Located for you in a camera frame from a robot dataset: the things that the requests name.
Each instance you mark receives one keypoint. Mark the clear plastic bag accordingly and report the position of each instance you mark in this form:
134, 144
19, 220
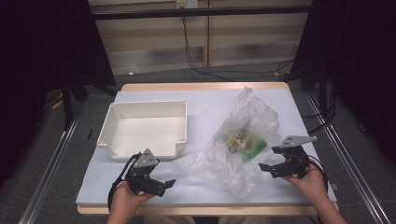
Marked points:
249, 118

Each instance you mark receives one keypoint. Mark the wooden table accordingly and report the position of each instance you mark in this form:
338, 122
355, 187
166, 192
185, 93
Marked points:
202, 86

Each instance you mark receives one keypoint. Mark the white wall outlet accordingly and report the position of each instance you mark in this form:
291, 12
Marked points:
186, 3

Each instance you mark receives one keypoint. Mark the white plastic box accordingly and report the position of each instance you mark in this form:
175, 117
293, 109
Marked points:
146, 137

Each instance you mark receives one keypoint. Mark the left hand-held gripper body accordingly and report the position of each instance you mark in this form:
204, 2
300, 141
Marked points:
145, 160

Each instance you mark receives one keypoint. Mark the person's right leg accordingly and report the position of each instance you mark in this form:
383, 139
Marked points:
246, 220

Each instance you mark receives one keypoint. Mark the white table mat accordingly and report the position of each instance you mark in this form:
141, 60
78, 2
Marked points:
205, 105

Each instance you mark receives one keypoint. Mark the black curtain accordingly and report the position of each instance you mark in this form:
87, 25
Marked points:
37, 46
358, 46

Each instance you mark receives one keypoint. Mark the green snack packet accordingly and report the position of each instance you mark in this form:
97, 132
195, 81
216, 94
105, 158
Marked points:
257, 148

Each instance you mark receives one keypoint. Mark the black stand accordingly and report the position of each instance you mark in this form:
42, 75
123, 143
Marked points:
67, 105
322, 90

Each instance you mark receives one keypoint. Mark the metal floor rail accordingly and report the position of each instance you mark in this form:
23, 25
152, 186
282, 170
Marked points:
351, 174
46, 177

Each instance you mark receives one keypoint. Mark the yellow floor item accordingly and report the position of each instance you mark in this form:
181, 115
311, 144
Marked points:
57, 104

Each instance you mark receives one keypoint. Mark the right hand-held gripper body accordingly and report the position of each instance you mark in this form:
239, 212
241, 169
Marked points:
297, 155

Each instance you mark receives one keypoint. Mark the person's left leg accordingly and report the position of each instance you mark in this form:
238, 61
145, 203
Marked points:
174, 220

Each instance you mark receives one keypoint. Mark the person's right hand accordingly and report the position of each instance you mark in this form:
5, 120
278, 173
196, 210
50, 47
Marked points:
311, 186

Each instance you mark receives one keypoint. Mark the person's left hand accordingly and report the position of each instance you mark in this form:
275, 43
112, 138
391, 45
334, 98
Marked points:
126, 200

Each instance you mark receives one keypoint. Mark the person's leg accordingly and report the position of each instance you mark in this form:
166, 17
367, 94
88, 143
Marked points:
174, 220
246, 220

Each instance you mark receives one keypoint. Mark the small black floor item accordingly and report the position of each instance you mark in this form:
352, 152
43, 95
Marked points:
90, 134

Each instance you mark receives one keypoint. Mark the black horizontal bar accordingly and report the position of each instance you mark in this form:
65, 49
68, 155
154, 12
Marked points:
202, 13

